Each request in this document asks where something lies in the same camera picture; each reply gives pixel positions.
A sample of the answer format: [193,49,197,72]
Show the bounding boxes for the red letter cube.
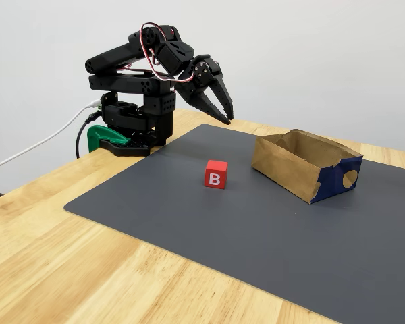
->
[204,159,229,190]

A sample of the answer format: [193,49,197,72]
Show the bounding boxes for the brown paper box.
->
[250,128,364,205]

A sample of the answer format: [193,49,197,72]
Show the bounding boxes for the green table clamp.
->
[86,124,132,153]

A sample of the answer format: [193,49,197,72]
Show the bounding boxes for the dark grey mat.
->
[63,124,405,324]

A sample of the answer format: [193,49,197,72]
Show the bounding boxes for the red white servo wire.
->
[140,22,220,92]

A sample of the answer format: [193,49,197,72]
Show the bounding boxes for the white USB cable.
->
[0,99,101,173]

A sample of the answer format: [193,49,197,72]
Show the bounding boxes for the black power cable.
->
[75,113,104,159]

